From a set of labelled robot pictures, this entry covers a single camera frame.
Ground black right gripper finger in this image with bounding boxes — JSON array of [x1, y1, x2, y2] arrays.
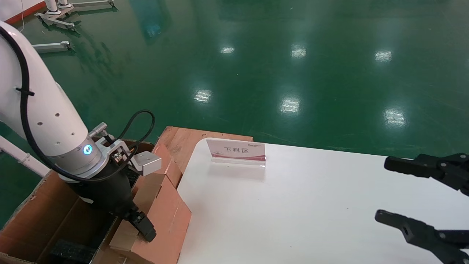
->
[[384, 153, 469, 196], [375, 210, 469, 264]]

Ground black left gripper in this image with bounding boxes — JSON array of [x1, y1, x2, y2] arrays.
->
[[68, 165, 157, 243]]

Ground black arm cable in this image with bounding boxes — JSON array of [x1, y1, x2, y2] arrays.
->
[[0, 26, 156, 183]]

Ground white table with items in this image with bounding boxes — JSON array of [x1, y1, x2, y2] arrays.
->
[[0, 136, 51, 177]]

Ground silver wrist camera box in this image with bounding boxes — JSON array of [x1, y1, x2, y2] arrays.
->
[[133, 151, 162, 177]]

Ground black flat block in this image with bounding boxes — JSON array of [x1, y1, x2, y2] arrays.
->
[[49, 239, 97, 264]]

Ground large open cardboard box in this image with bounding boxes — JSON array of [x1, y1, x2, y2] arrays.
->
[[0, 141, 192, 264]]

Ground white floor stand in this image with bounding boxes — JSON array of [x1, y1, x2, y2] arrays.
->
[[32, 41, 71, 54], [35, 0, 115, 32]]

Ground acrylic table sign red stripe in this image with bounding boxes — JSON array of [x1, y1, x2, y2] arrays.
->
[[206, 138, 267, 168]]

